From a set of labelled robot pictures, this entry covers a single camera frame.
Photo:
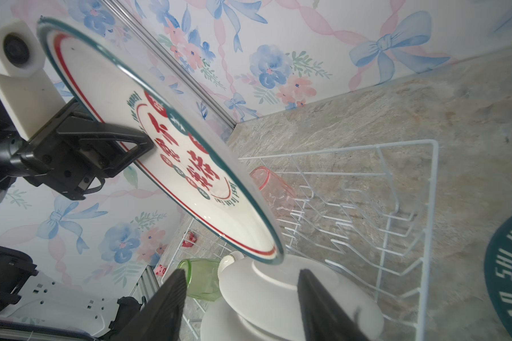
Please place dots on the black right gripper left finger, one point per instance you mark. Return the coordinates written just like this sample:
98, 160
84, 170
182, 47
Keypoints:
162, 316

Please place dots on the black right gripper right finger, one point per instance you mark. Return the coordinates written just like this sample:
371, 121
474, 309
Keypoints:
322, 317

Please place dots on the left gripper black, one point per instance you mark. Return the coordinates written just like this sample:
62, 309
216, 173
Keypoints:
71, 155

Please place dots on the red ring printed plate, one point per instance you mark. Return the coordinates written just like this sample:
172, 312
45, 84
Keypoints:
188, 161

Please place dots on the green rim printed plate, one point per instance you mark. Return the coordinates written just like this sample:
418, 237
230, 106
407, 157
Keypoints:
498, 273

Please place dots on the pink small toy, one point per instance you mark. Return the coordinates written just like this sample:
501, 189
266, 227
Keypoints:
159, 271

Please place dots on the white plate lower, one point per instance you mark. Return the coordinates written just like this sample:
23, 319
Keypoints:
221, 322

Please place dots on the white plate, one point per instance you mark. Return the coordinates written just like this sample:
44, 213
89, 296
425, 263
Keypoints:
221, 322
266, 296

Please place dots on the green translucent cup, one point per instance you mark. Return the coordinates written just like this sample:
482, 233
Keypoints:
201, 278

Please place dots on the white plate middle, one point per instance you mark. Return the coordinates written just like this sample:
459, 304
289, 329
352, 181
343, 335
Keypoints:
266, 296

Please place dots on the ribbed ceramic bowl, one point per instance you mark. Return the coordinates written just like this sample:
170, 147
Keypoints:
228, 260

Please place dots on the red small toy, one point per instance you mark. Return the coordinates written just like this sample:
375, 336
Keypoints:
189, 240

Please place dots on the pink translucent cup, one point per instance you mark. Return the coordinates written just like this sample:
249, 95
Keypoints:
280, 196

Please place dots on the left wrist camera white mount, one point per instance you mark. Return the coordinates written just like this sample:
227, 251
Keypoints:
27, 93

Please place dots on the white wire dish rack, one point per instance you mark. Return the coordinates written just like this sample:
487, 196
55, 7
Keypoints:
365, 212

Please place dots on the aluminium corner post left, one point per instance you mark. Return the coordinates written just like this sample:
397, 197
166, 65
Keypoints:
120, 10

